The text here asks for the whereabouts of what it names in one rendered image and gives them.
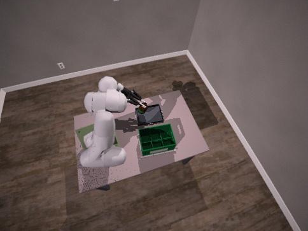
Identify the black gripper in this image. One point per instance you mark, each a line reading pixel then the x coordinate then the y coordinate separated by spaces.
pixel 131 95

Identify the brown bottle with green label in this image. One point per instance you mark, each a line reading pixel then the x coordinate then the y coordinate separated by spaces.
pixel 141 109

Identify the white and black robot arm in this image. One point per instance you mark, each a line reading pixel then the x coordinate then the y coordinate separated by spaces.
pixel 101 151

